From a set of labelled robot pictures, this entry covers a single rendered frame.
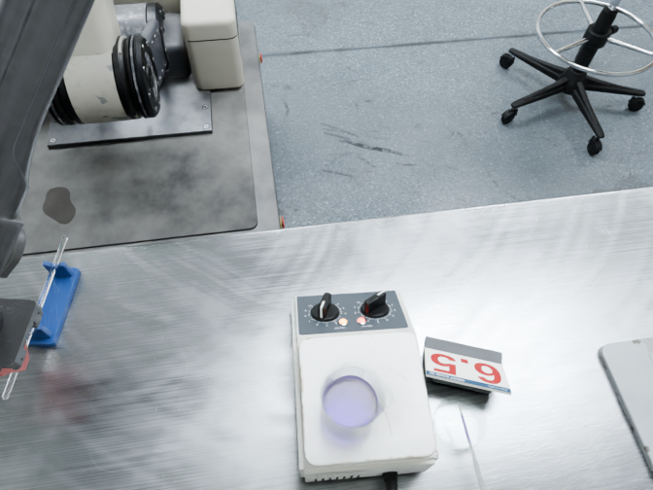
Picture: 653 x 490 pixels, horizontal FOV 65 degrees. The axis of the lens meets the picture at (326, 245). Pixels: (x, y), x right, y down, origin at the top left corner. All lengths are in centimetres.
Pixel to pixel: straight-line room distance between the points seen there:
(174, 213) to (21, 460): 70
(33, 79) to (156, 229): 83
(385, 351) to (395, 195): 120
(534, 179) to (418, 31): 84
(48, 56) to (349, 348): 35
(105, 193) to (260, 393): 81
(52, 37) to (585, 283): 63
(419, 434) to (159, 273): 37
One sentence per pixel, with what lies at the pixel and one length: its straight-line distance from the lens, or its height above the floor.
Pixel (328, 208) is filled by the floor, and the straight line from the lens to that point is 163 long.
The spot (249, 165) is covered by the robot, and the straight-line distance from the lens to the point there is 127.
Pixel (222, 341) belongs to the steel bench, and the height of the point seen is 75.
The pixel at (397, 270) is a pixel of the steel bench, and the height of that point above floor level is 75.
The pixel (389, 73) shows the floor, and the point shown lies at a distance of 209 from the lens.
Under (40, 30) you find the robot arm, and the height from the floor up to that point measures 112.
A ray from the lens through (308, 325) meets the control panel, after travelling 55.
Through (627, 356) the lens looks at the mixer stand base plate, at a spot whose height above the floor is 76.
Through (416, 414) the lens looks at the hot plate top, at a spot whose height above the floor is 84.
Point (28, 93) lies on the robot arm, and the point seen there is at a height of 109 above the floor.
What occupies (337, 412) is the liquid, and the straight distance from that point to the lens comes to 45.
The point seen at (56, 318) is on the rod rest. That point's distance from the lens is 68.
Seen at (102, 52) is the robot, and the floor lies 66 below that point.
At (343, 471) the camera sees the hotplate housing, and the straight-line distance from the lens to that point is 51.
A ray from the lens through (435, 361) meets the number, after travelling 60.
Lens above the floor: 132
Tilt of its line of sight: 58 degrees down
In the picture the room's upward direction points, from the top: 3 degrees clockwise
